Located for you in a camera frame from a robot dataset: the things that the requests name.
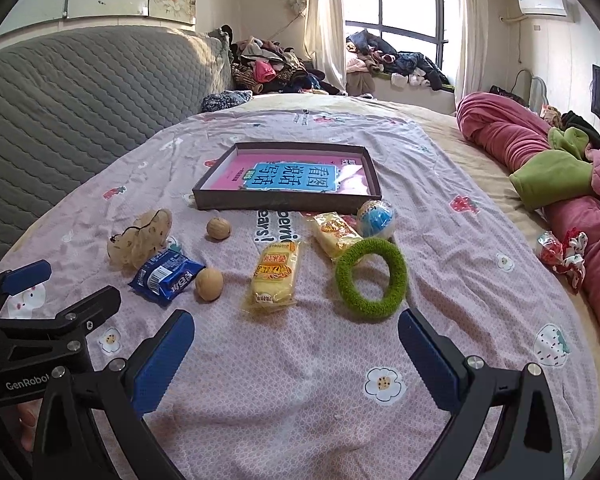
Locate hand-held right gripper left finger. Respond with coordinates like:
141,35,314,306
32,309,196,480

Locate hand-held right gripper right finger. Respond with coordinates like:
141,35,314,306
397,307,566,480

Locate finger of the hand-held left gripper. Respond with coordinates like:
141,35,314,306
0,260,52,311
0,285,122,356

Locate blue snack packet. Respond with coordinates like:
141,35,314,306
128,249,206,307

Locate walnut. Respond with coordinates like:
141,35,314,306
206,217,233,241
195,267,225,302

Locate beige dotted scrunchie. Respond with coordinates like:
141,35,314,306
106,208,173,270

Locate green fuzzy ring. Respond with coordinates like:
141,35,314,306
335,238,409,319

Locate yellow cracker packet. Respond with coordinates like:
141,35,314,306
243,239,302,317
302,211,366,263

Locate toy egg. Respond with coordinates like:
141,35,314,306
356,199,397,240

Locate dark shallow cardboard box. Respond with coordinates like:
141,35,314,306
192,142,383,215

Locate person's left hand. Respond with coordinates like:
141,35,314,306
19,399,43,453

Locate pink printed bed sheet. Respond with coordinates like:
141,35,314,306
0,105,600,480

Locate red and white wrapper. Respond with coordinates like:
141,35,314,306
536,230,588,293

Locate grey quilted headboard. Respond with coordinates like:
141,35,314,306
0,25,233,273

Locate beige bed sheet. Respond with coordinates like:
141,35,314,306
240,92,600,426

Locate green fleece blanket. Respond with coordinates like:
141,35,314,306
508,127,600,211

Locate pink and blue book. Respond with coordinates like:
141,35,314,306
211,152,376,196

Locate pink quilt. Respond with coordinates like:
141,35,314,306
455,91,600,338

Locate dark blue patterned cloth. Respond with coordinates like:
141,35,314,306
201,90,253,113

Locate black bag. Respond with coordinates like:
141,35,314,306
489,85,528,106

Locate dark clothes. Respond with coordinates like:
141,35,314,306
540,105,600,148

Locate clothes heap at window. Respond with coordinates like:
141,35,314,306
345,30,453,92

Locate pile of mixed clothes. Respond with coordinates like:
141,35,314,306
228,25,348,97

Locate cream curtain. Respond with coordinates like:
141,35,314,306
452,0,488,106
302,0,348,96

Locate white air conditioner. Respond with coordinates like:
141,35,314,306
517,0,568,18

